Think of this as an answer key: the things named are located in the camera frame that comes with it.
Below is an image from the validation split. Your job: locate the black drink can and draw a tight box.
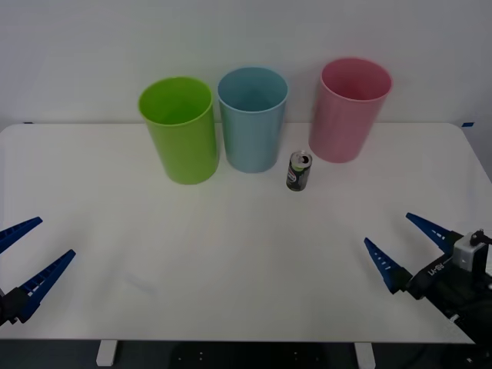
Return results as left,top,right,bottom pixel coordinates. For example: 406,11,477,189
285,150,314,193

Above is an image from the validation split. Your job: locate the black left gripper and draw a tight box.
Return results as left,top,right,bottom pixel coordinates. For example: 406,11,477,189
0,216,77,328

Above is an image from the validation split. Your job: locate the green plastic bin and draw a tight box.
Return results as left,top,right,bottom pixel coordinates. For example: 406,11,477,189
138,76,221,185

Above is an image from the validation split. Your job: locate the pale blue plastic bin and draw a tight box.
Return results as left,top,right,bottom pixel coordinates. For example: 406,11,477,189
217,66,289,174

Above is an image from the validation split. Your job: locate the pink plastic bin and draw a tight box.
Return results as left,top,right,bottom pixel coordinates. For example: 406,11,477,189
307,57,394,165

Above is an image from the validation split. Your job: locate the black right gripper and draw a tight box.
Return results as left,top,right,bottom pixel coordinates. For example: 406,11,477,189
364,211,486,321

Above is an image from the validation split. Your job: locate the white table leg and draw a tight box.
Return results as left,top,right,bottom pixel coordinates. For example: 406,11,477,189
95,340,118,367
354,341,376,369

